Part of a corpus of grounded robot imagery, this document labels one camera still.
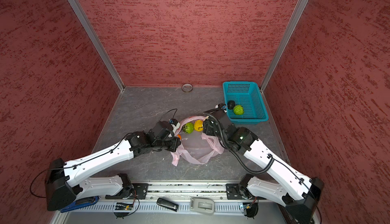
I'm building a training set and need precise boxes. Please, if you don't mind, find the yellow fruit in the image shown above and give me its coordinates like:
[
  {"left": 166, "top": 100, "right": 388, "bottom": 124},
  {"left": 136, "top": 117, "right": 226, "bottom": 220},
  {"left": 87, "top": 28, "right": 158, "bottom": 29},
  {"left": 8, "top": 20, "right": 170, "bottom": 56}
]
[{"left": 194, "top": 120, "right": 203, "bottom": 132}]

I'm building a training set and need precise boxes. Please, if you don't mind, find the green fruit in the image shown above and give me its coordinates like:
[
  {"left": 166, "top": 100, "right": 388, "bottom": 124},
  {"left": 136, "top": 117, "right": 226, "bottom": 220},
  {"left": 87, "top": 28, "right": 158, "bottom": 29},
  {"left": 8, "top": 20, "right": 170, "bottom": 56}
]
[
  {"left": 233, "top": 105, "right": 245, "bottom": 115},
  {"left": 182, "top": 122, "right": 195, "bottom": 134}
]

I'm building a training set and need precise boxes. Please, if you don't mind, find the pink plastic bag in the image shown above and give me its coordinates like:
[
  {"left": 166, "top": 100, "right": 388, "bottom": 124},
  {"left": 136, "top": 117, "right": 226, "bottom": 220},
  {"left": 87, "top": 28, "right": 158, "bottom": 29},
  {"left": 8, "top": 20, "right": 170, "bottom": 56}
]
[{"left": 171, "top": 116, "right": 224, "bottom": 166}]

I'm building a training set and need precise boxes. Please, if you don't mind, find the dark avocado fruit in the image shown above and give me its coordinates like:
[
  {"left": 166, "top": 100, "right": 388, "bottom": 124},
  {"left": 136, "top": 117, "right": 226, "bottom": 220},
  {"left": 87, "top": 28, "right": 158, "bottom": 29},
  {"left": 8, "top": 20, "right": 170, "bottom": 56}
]
[{"left": 227, "top": 100, "right": 236, "bottom": 110}]

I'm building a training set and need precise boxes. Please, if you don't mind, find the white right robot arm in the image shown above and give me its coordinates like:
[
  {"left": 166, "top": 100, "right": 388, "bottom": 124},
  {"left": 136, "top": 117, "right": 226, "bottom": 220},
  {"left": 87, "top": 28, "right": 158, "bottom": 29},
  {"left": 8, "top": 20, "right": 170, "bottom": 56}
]
[{"left": 203, "top": 108, "right": 325, "bottom": 224}]

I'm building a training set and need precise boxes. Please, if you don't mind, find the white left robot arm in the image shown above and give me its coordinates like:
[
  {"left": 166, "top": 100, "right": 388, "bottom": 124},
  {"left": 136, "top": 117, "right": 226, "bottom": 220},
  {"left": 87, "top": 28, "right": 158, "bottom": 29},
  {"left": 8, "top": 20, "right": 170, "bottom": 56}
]
[{"left": 45, "top": 119, "right": 181, "bottom": 211}]

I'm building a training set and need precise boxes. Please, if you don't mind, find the teal plastic basket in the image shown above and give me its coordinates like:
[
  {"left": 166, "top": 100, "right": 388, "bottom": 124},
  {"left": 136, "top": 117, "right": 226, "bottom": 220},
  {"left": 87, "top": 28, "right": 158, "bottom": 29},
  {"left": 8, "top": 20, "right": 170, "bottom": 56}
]
[{"left": 222, "top": 81, "right": 269, "bottom": 124}]

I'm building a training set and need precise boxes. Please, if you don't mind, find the black remote stick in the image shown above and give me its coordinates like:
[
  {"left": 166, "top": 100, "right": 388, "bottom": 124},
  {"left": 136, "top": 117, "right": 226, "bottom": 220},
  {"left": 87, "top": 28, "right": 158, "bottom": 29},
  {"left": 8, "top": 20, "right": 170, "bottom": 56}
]
[{"left": 156, "top": 198, "right": 179, "bottom": 212}]

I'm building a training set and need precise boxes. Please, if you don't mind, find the left circuit board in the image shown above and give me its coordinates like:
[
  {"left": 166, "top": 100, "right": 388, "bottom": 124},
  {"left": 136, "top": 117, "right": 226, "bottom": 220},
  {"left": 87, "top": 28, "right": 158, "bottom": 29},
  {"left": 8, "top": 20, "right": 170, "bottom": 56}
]
[{"left": 115, "top": 202, "right": 134, "bottom": 211}]

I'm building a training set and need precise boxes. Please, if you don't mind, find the circuit board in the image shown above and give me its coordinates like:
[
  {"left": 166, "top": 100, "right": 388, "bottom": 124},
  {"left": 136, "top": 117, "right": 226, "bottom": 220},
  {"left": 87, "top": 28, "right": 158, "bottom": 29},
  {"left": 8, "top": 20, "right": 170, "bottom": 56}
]
[
  {"left": 242, "top": 203, "right": 259, "bottom": 219},
  {"left": 115, "top": 202, "right": 134, "bottom": 211}
]

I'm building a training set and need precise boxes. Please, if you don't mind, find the right circuit board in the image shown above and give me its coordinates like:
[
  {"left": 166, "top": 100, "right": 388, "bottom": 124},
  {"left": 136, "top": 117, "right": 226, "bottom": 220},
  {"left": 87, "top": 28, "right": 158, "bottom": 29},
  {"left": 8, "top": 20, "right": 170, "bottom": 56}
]
[{"left": 242, "top": 203, "right": 259, "bottom": 219}]

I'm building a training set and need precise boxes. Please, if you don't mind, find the blue utility tool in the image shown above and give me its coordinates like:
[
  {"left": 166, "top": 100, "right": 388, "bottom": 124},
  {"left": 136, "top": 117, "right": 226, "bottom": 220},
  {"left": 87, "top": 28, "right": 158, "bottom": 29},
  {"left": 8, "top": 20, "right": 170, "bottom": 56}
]
[{"left": 60, "top": 196, "right": 100, "bottom": 213}]

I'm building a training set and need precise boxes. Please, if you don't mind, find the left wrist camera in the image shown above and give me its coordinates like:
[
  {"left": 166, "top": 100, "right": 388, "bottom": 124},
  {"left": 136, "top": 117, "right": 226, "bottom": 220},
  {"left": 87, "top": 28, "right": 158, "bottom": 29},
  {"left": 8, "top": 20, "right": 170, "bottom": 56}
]
[{"left": 151, "top": 119, "right": 180, "bottom": 140}]

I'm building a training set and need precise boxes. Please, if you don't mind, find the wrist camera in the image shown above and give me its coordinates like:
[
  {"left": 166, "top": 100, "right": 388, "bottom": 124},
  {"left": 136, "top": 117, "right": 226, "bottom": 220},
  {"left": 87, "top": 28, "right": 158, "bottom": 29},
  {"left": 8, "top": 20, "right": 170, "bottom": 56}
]
[
  {"left": 151, "top": 119, "right": 180, "bottom": 140},
  {"left": 215, "top": 103, "right": 227, "bottom": 110}
]

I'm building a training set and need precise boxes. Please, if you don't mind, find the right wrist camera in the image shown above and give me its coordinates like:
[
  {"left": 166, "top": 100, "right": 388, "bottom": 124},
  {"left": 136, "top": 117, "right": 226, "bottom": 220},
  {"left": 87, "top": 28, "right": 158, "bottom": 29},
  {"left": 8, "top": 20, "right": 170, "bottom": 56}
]
[{"left": 215, "top": 103, "right": 227, "bottom": 110}]

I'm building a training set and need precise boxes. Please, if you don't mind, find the aluminium front rail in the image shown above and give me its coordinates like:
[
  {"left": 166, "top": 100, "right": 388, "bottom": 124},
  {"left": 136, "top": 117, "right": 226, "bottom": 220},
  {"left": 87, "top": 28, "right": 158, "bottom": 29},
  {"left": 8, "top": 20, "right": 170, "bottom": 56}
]
[{"left": 60, "top": 180, "right": 308, "bottom": 202}]

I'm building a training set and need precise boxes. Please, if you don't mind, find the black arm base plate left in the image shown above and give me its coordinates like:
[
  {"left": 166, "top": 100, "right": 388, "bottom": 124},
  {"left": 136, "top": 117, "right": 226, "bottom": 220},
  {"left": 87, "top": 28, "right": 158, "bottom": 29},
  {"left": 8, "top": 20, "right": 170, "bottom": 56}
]
[{"left": 105, "top": 183, "right": 149, "bottom": 200}]

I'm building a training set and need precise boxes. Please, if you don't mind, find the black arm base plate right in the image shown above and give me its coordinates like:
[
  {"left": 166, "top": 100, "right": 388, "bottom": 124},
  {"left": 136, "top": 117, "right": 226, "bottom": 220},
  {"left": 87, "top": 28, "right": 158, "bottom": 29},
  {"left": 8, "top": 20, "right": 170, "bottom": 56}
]
[{"left": 225, "top": 183, "right": 255, "bottom": 200}]

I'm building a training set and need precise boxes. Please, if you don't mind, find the grey plastic handle device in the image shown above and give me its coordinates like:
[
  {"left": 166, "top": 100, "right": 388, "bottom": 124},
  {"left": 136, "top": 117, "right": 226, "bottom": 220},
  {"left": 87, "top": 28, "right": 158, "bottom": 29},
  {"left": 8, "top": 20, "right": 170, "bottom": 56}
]
[{"left": 190, "top": 198, "right": 215, "bottom": 215}]

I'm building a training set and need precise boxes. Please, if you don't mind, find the aluminium corner post right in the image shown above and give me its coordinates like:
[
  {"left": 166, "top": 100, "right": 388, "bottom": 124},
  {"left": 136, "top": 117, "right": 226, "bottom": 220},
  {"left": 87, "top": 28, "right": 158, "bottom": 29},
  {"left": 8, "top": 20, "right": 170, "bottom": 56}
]
[{"left": 260, "top": 0, "right": 309, "bottom": 94}]

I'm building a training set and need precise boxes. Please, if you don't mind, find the aluminium corner post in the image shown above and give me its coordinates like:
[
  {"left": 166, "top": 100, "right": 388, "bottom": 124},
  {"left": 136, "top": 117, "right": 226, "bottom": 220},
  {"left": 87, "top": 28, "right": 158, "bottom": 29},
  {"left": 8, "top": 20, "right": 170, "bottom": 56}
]
[
  {"left": 67, "top": 0, "right": 126, "bottom": 93},
  {"left": 260, "top": 0, "right": 309, "bottom": 94}
]

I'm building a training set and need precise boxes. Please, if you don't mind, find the aluminium corner post left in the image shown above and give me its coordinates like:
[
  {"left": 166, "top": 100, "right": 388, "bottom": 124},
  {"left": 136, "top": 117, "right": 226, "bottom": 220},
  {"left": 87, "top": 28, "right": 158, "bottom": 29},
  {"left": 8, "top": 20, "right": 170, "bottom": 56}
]
[{"left": 67, "top": 0, "right": 126, "bottom": 93}]

